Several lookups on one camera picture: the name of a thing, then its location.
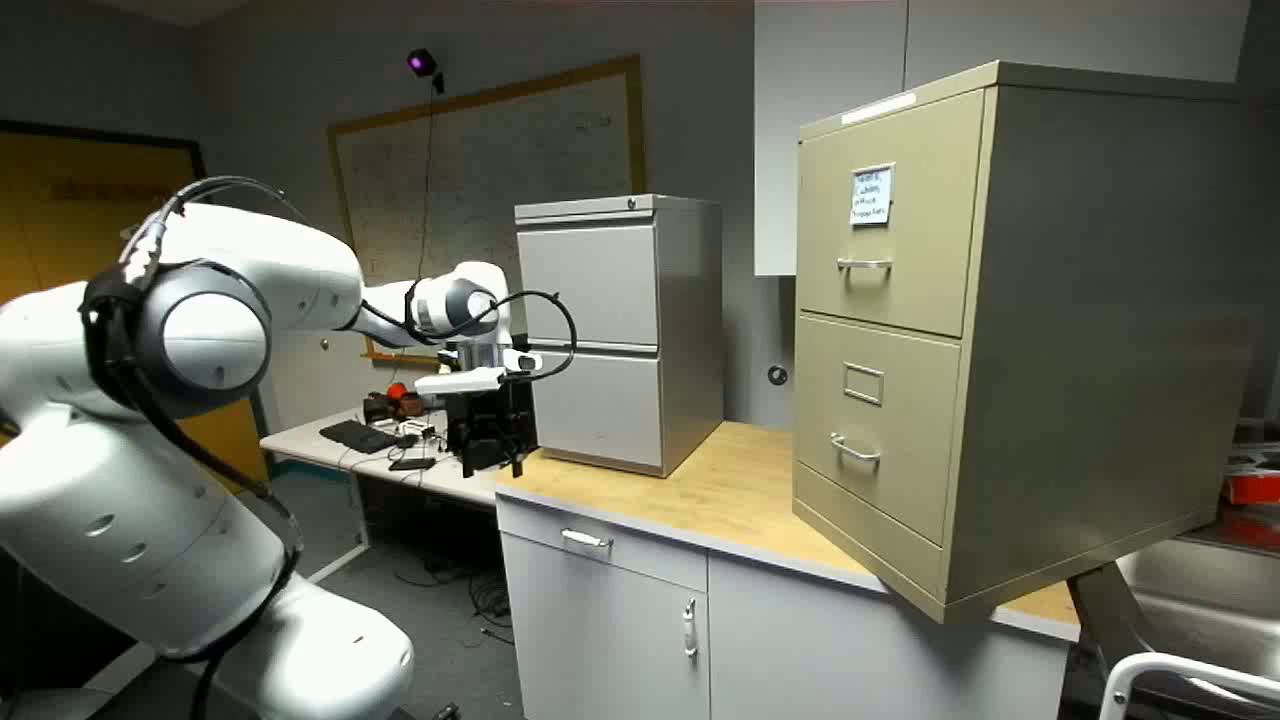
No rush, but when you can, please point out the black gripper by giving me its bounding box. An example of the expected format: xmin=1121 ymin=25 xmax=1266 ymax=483
xmin=445 ymin=374 xmax=542 ymax=481

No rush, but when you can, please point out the grey metal file cabinet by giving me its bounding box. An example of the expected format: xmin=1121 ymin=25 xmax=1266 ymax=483
xmin=514 ymin=191 xmax=729 ymax=481

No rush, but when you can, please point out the white base cabinet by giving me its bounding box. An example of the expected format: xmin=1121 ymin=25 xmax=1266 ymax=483
xmin=493 ymin=492 xmax=1076 ymax=720

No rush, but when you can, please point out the white paper drawer label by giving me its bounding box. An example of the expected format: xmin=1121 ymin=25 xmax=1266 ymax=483
xmin=848 ymin=159 xmax=901 ymax=230

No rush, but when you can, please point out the beige cabinet labelled drawer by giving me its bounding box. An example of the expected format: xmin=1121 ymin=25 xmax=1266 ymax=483
xmin=798 ymin=83 xmax=1000 ymax=341

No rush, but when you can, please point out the beige metal file cabinet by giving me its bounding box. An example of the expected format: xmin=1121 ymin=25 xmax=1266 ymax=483
xmin=792 ymin=55 xmax=1266 ymax=631

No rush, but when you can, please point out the red tool on desk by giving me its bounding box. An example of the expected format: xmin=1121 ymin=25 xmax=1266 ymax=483
xmin=366 ymin=378 xmax=432 ymax=423

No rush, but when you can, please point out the black keyboard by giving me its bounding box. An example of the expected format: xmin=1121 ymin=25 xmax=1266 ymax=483
xmin=316 ymin=416 xmax=405 ymax=455

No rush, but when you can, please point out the white office desk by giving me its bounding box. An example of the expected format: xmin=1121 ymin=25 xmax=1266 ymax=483
xmin=256 ymin=403 xmax=517 ymax=511

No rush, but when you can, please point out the wood framed whiteboard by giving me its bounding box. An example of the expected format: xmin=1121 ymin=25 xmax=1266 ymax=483
xmin=328 ymin=50 xmax=654 ymax=370

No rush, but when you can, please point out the grey metal basin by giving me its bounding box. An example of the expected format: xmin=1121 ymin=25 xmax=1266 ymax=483
xmin=1073 ymin=528 xmax=1280 ymax=676

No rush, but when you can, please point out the red container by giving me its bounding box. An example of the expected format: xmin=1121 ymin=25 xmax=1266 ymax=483
xmin=1222 ymin=455 xmax=1280 ymax=550

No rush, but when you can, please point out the camera with purple light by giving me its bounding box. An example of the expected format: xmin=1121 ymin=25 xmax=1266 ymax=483
xmin=405 ymin=44 xmax=454 ymax=288

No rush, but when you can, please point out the white wall cabinet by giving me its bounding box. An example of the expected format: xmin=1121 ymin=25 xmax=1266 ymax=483
xmin=753 ymin=0 xmax=1255 ymax=279

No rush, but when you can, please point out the yellow board black frame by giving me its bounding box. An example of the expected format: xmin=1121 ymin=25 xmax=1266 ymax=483
xmin=0 ymin=115 xmax=271 ymax=488

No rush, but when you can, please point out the white metal tube frame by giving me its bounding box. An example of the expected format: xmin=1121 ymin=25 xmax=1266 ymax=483
xmin=1095 ymin=646 xmax=1280 ymax=720

